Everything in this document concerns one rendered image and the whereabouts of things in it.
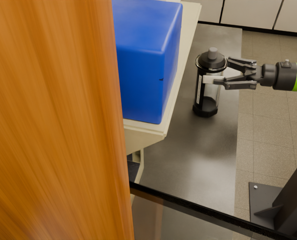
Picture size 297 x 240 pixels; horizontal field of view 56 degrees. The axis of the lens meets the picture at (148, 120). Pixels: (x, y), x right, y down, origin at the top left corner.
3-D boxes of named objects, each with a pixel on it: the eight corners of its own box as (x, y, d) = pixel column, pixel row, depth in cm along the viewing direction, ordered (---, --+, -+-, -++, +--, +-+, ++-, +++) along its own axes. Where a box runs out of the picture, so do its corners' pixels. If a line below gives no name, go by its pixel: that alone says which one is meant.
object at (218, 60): (195, 72, 93) (197, 55, 89) (199, 57, 99) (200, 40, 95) (223, 75, 91) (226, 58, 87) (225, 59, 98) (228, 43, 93)
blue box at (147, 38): (73, 110, 31) (53, 37, 24) (104, 59, 38) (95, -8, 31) (160, 126, 29) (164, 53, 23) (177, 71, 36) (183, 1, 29)
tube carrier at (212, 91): (189, 114, 107) (193, 67, 91) (193, 95, 114) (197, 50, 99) (218, 118, 105) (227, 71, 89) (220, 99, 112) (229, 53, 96)
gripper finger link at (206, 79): (223, 83, 94) (223, 85, 93) (202, 82, 96) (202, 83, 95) (224, 76, 92) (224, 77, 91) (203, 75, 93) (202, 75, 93)
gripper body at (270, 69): (275, 58, 92) (246, 56, 94) (277, 74, 87) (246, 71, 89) (271, 76, 98) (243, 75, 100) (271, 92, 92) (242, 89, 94)
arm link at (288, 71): (289, 98, 91) (287, 81, 98) (300, 69, 83) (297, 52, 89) (270, 96, 93) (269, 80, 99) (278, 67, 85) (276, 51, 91)
